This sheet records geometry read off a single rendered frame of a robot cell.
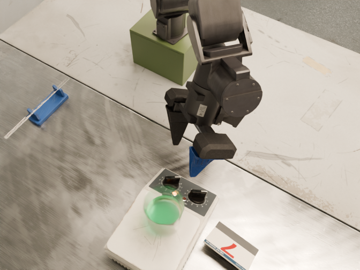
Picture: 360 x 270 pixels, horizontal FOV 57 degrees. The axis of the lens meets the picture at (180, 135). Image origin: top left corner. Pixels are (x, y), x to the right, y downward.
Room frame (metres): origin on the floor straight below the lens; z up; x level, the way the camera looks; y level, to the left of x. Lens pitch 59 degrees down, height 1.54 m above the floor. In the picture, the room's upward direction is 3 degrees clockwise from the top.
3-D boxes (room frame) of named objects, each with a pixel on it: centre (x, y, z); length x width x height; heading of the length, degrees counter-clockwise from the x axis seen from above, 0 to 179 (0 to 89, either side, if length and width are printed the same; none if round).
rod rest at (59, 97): (0.44, 0.31, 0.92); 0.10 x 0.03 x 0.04; 151
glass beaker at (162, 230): (0.17, 0.02, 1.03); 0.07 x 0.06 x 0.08; 37
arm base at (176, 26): (0.60, 0.03, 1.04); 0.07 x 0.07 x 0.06; 53
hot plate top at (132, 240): (0.15, 0.03, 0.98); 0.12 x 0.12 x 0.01; 64
